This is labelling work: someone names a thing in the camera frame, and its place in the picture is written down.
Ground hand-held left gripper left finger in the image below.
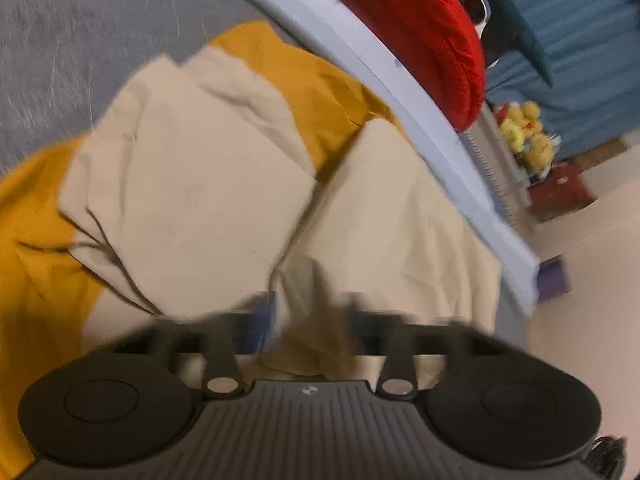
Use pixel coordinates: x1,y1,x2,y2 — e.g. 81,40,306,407
112,292,278,401

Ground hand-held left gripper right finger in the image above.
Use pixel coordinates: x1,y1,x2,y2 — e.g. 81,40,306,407
340,294,501,401

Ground beige and yellow hooded garment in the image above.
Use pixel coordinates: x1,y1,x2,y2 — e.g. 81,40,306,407
0,20,503,480

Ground purple box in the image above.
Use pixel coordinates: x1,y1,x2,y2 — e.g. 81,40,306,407
535,255,572,304

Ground window sill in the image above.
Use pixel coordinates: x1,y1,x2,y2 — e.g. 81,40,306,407
462,105,537,233

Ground dark red cushion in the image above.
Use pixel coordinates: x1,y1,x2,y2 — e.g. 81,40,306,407
527,160,598,222

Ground yellow plush toy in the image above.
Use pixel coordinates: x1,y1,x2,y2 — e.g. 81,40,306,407
525,132,562,172
500,100,544,153

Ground light blue folded sheet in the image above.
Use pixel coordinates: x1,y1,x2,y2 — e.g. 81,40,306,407
197,0,541,317

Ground red folded blanket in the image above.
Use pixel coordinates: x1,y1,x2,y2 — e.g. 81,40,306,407
295,0,487,133

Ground dark blue shark plush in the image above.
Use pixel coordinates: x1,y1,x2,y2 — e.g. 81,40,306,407
482,0,557,88

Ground blue curtain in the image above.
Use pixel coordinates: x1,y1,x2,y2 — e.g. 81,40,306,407
485,0,640,147

